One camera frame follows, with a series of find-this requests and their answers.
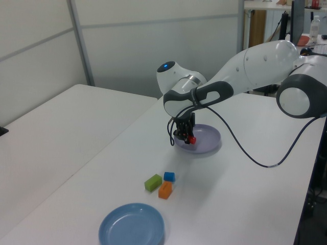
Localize wooden cabinet panel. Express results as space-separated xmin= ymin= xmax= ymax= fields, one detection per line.
xmin=249 ymin=10 xmax=267 ymax=48

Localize clear plastic bottle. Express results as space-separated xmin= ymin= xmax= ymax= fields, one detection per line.
xmin=309 ymin=15 xmax=321 ymax=44

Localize purple plate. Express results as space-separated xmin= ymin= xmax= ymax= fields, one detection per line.
xmin=173 ymin=124 xmax=222 ymax=155

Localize grey partition post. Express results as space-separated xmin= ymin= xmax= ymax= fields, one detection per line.
xmin=66 ymin=0 xmax=96 ymax=87
xmin=237 ymin=0 xmax=246 ymax=53

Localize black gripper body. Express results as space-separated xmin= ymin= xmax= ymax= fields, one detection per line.
xmin=175 ymin=112 xmax=197 ymax=136

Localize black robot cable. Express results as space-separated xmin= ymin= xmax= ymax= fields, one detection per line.
xmin=167 ymin=103 xmax=327 ymax=169

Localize green block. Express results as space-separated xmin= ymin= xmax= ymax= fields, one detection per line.
xmin=144 ymin=174 xmax=162 ymax=191

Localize blue plate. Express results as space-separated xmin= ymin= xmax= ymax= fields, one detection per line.
xmin=98 ymin=203 xmax=166 ymax=245

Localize dark computer monitor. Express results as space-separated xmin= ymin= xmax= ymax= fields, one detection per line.
xmin=291 ymin=0 xmax=306 ymax=46

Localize orange block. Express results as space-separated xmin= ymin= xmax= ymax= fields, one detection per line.
xmin=158 ymin=181 xmax=173 ymax=200

